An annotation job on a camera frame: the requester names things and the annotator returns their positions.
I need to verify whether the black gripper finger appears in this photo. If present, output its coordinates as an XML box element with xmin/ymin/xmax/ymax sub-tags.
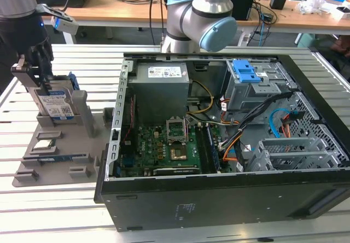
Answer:
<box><xmin>30</xmin><ymin>44</ymin><xmax>55</xmax><ymax>96</ymax></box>
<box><xmin>10</xmin><ymin>54</ymin><xmax>38</xmax><ymax>94</ymax></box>

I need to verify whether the hard disk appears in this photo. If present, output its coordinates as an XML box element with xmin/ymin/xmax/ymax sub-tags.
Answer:
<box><xmin>34</xmin><ymin>72</ymin><xmax>80</xmax><ymax>121</ymax></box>

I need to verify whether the grey metal disk bay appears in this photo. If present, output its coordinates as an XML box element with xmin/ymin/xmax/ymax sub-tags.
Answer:
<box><xmin>256</xmin><ymin>137</ymin><xmax>326</xmax><ymax>156</ymax></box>
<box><xmin>246</xmin><ymin>149</ymin><xmax>342</xmax><ymax>172</ymax></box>

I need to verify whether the silver CPU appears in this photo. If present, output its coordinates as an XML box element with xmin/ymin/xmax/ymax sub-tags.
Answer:
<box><xmin>34</xmin><ymin>140</ymin><xmax>57</xmax><ymax>149</ymax></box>

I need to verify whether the grey parts rack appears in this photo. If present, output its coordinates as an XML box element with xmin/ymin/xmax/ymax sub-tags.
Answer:
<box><xmin>12</xmin><ymin>89</ymin><xmax>115</xmax><ymax>189</ymax></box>

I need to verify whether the blue RAM stick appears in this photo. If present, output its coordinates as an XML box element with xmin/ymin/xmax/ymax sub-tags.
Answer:
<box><xmin>205</xmin><ymin>124</ymin><xmax>221</xmax><ymax>170</ymax></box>
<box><xmin>23</xmin><ymin>155</ymin><xmax>85</xmax><ymax>162</ymax></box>

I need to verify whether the long wooden desk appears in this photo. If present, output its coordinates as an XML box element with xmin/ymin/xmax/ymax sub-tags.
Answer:
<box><xmin>61</xmin><ymin>0</ymin><xmax>350</xmax><ymax>40</ymax></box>

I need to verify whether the grey Dell power supply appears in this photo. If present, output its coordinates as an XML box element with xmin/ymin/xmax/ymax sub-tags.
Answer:
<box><xmin>127</xmin><ymin>62</ymin><xmax>190</xmax><ymax>126</ymax></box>

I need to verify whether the green motherboard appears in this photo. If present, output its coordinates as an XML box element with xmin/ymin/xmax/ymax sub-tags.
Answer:
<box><xmin>117</xmin><ymin>124</ymin><xmax>222</xmax><ymax>177</ymax></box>

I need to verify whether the metal socket cover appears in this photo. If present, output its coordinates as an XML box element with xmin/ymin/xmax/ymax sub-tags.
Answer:
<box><xmin>166</xmin><ymin>115</ymin><xmax>187</xmax><ymax>142</ymax></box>

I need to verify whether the CPU socket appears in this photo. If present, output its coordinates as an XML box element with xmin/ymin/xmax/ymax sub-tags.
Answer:
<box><xmin>170</xmin><ymin>148</ymin><xmax>187</xmax><ymax>161</ymax></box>

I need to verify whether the black graphics card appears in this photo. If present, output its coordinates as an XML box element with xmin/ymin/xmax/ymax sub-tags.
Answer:
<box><xmin>153</xmin><ymin>166</ymin><xmax>200</xmax><ymax>176</ymax></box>

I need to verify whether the black RAM slot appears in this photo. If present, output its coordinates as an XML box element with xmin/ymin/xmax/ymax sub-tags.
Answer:
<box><xmin>194</xmin><ymin>125</ymin><xmax>210</xmax><ymax>172</ymax></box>
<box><xmin>200</xmin><ymin>125</ymin><xmax>216</xmax><ymax>172</ymax></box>

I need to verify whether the white power strip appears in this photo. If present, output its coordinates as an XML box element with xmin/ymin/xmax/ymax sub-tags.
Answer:
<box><xmin>237</xmin><ymin>33</ymin><xmax>254</xmax><ymax>47</ymax></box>

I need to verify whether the blue plastic drive latch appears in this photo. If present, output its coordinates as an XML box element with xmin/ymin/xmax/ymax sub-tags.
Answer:
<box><xmin>232</xmin><ymin>59</ymin><xmax>262</xmax><ymax>84</ymax></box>

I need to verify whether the grey metal drive cage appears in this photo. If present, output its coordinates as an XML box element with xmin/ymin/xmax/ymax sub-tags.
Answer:
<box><xmin>224</xmin><ymin>59</ymin><xmax>298</xmax><ymax>111</ymax></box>

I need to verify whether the black speaker box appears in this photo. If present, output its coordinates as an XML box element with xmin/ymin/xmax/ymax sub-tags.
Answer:
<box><xmin>231</xmin><ymin>0</ymin><xmax>256</xmax><ymax>21</ymax></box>

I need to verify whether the black PC case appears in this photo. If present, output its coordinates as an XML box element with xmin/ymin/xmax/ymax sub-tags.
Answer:
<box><xmin>94</xmin><ymin>51</ymin><xmax>350</xmax><ymax>233</ymax></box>

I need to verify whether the teal bin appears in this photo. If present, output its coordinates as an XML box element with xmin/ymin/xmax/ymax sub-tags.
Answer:
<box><xmin>295</xmin><ymin>32</ymin><xmax>319</xmax><ymax>49</ymax></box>

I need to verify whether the clear plastic bag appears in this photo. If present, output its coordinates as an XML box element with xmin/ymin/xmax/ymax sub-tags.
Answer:
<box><xmin>296</xmin><ymin>0</ymin><xmax>333</xmax><ymax>15</ymax></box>

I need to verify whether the white product box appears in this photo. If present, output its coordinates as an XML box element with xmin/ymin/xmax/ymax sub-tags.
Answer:
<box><xmin>332</xmin><ymin>4</ymin><xmax>350</xmax><ymax>21</ymax></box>

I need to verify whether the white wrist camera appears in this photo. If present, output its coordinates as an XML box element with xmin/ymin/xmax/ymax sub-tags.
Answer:
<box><xmin>50</xmin><ymin>15</ymin><xmax>79</xmax><ymax>35</ymax></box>

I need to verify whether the thin red wire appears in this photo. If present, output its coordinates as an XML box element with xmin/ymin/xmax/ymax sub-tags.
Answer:
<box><xmin>121</xmin><ymin>95</ymin><xmax>137</xmax><ymax>142</ymax></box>

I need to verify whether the wire locking lever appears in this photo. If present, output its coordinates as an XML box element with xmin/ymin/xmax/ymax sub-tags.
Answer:
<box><xmin>184</xmin><ymin>117</ymin><xmax>191</xmax><ymax>142</ymax></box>

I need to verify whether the yellow black wire bundle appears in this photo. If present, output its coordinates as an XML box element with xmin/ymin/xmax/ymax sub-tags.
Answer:
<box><xmin>187</xmin><ymin>80</ymin><xmax>215</xmax><ymax>115</ymax></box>

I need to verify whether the grey white wire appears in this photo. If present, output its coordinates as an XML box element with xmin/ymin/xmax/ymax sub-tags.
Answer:
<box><xmin>187</xmin><ymin>115</ymin><xmax>233</xmax><ymax>126</ymax></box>

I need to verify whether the red orange wire bundle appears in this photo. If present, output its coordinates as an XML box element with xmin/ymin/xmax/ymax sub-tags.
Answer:
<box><xmin>220</xmin><ymin>97</ymin><xmax>241</xmax><ymax>128</ymax></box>

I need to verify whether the orange yellow wire bundle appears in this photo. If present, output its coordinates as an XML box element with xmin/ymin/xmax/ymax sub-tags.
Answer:
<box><xmin>221</xmin><ymin>137</ymin><xmax>246</xmax><ymax>163</ymax></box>

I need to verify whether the black cable bundle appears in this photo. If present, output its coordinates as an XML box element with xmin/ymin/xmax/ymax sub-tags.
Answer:
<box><xmin>218</xmin><ymin>91</ymin><xmax>292</xmax><ymax>151</ymax></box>

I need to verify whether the blue flat data wire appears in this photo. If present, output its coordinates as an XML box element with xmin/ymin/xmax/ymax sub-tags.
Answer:
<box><xmin>269</xmin><ymin>107</ymin><xmax>290</xmax><ymax>138</ymax></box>

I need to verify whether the orange flat data wire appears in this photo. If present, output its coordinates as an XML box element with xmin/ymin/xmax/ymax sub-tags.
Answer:
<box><xmin>281</xmin><ymin>114</ymin><xmax>293</xmax><ymax>138</ymax></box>

